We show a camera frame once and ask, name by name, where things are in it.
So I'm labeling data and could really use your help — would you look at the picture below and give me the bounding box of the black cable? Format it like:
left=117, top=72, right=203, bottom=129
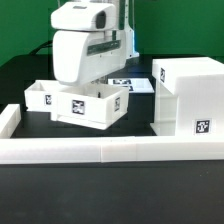
left=29, top=39, right=54, bottom=56

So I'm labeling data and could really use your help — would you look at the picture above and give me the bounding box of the white marker tag sheet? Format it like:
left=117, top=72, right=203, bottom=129
left=108, top=78, right=154, bottom=94

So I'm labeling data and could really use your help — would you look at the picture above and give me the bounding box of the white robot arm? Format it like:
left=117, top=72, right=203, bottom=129
left=51, top=0, right=139, bottom=86

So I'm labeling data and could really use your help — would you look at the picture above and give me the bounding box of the white drawer tray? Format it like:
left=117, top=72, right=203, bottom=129
left=51, top=84, right=129, bottom=130
left=24, top=80, right=68, bottom=112

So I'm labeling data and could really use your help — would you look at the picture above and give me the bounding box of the white front drawer tray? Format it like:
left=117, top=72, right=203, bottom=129
left=51, top=84, right=129, bottom=130

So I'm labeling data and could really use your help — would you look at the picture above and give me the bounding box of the white drawer cabinet box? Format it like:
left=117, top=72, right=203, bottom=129
left=151, top=57, right=224, bottom=137

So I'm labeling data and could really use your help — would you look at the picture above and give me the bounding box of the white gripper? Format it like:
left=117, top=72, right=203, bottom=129
left=53, top=31, right=126, bottom=86

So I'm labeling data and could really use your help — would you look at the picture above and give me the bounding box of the white rear drawer tray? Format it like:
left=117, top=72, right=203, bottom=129
left=24, top=80, right=68, bottom=112

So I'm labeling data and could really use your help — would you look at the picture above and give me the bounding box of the white U-shaped fence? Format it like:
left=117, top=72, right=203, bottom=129
left=0, top=104, right=224, bottom=164

